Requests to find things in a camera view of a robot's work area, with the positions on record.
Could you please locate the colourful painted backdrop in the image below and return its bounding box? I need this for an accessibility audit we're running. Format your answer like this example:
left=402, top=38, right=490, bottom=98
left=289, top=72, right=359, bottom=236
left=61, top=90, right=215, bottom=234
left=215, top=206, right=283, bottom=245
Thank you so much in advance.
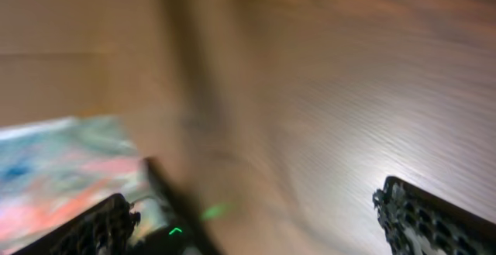
left=1, top=115, right=148, bottom=254

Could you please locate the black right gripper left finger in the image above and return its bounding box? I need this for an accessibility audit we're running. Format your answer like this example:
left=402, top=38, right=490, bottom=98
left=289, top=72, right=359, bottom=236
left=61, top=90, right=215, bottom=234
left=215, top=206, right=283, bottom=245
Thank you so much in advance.
left=12, top=194, right=140, bottom=255

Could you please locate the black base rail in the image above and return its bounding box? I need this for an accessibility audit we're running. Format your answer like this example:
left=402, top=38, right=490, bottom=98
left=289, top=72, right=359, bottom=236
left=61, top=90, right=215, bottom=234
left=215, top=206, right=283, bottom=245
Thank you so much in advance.
left=130, top=157, right=222, bottom=255

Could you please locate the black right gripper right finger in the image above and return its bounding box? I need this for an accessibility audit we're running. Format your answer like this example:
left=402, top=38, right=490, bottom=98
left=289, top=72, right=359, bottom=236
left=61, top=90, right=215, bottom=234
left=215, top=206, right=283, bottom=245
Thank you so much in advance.
left=373, top=176, right=495, bottom=255

